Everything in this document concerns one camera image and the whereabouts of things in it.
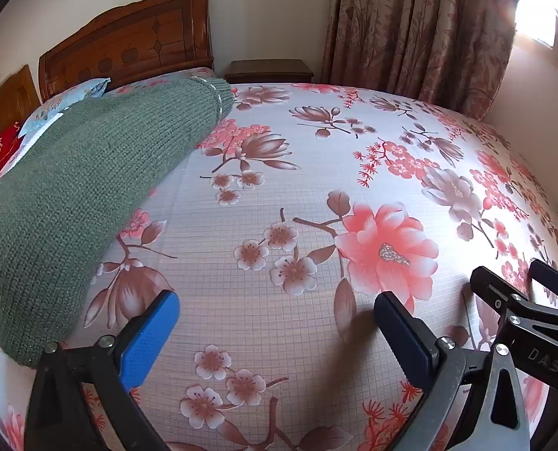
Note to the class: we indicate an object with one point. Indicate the floral curtain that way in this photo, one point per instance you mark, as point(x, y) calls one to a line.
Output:
point(401, 33)

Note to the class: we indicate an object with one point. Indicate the dark wooden nightstand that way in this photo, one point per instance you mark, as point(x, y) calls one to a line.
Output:
point(269, 71)

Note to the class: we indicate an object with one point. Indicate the floral bed sheet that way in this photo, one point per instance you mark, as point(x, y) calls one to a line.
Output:
point(269, 188)

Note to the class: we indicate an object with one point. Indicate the green knitted sweater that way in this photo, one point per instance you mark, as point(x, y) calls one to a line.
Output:
point(72, 188)

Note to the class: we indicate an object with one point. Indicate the carved wooden headboard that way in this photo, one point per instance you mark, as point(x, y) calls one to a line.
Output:
point(133, 42)

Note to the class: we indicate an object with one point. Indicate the light blue pillow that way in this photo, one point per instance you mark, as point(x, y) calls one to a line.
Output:
point(77, 96)

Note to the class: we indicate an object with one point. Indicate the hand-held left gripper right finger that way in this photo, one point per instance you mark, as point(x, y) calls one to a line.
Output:
point(408, 336)

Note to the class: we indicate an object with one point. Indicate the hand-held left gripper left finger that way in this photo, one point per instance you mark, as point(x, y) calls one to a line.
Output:
point(151, 336)

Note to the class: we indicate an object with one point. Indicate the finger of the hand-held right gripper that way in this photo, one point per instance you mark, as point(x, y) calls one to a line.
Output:
point(549, 276)
point(492, 282)

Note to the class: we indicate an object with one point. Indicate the plain wooden headboard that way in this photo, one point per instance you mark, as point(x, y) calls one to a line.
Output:
point(6, 108)

